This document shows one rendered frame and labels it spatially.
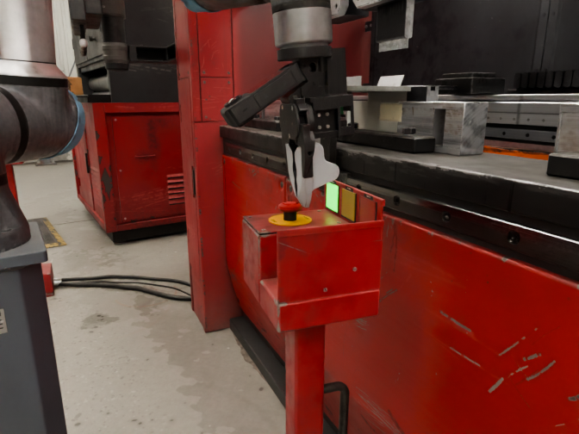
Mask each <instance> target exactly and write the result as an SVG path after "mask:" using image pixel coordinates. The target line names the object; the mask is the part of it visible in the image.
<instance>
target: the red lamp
mask: <svg viewBox="0 0 579 434"><path fill-rule="evenodd" d="M375 215H376V203H375V202H374V201H372V200H369V199H367V198H365V197H362V196H360V209H359V222H365V221H373V220H375Z"/></svg>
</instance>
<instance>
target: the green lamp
mask: <svg viewBox="0 0 579 434"><path fill-rule="evenodd" d="M338 188H339V187H338V186H336V185H334V184H331V183H327V207H328V208H331V209H332V210H333V211H335V212H338Z"/></svg>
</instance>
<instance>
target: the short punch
mask: <svg viewBox="0 0 579 434"><path fill-rule="evenodd" d="M413 21H414V0H401V1H398V2H394V3H389V4H386V5H384V6H380V7H377V40H376V42H377V43H379V52H385V51H391V50H397V49H403V48H408V39H409V38H411V37H412V33H413Z"/></svg>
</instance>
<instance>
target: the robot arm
mask: <svg viewBox="0 0 579 434"><path fill-rule="evenodd" d="M181 1H182V2H184V5H185V7H186V8H187V9H189V10H190V11H193V12H211V13H213V12H218V11H220V10H222V9H233V8H239V7H246V6H253V5H259V4H264V3H271V10H272V17H273V27H274V37H275V46H276V47H277V48H280V50H277V61H292V63H291V64H288V65H285V66H284V67H282V68H281V69H280V70H278V71H276V72H275V73H273V74H272V75H270V76H269V77H268V78H267V79H265V80H264V81H262V82H261V83H259V84H257V85H256V86H254V87H253V88H252V89H250V90H248V91H247V92H246V93H245V94H243V95H238V96H236V97H233V98H231V99H230V100H229V102H227V103H225V104H224V108H223V109H221V115H222V117H223V118H224V120H225V121H226V123H227V124H228V125H229V126H231V127H242V126H244V125H245V124H247V123H248V122H249V121H251V120H252V119H253V118H254V117H255V116H254V115H256V114H257V113H258V112H260V111H261V110H263V109H265V108H266V107H267V106H269V105H270V104H272V103H273V102H275V101H276V100H277V99H278V98H280V101H281V102H282V104H281V105H280V109H279V115H280V127H281V130H282V142H283V153H284V156H285V161H286V165H287V170H288V171H289V178H290V181H291V184H292V187H293V190H294V192H295V195H296V198H297V199H298V201H299V202H300V203H301V204H302V206H303V207H305V208H309V204H310V202H311V197H312V191H313V190H314V189H316V188H318V187H320V186H322V185H324V184H326V183H330V182H331V181H333V180H335V179H336V178H337V177H338V176H339V167H338V165H336V164H333V163H330V162H328V161H326V160H325V158H324V149H323V147H322V145H321V144H319V143H316V142H315V139H319V138H323V139H324V140H327V139H334V138H338V137H339V136H342V135H348V134H355V133H354V110H353V94H350V95H348V94H347V84H346V48H345V47H341V48H332V46H329V45H328V44H330V43H331V42H332V41H333V30H332V10H331V2H330V0H181ZM344 106H350V110H351V125H350V126H347V120H341V119H340V115H343V114H344V110H343V107H344ZM84 129H85V113H84V108H83V105H82V103H81V102H79V101H78V98H77V97H76V96H75V95H74V94H73V93H72V92H71V91H69V90H68V78H67V76H66V75H65V74H64V73H63V72H62V71H61V70H60V69H59V68H58V66H57V65H56V54H55V41H54V29H53V5H52V0H0V253H1V252H5V251H9V250H12V249H14V248H16V247H18V246H20V245H23V244H25V243H27V242H28V241H29V240H30V238H31V234H30V229H29V224H28V220H27V219H26V217H25V215H24V213H23V212H22V210H21V208H20V207H19V205H18V203H17V201H16V199H15V197H14V196H13V194H12V193H11V191H10V189H9V183H8V178H7V172H6V167H5V165H6V164H13V163H19V162H24V161H29V160H36V159H49V158H54V157H56V156H58V155H62V154H65V153H67V152H69V151H71V150H72V149H73V148H74V147H75V146H76V145H77V144H78V143H79V141H80V140H81V139H82V137H83V134H84Z"/></svg>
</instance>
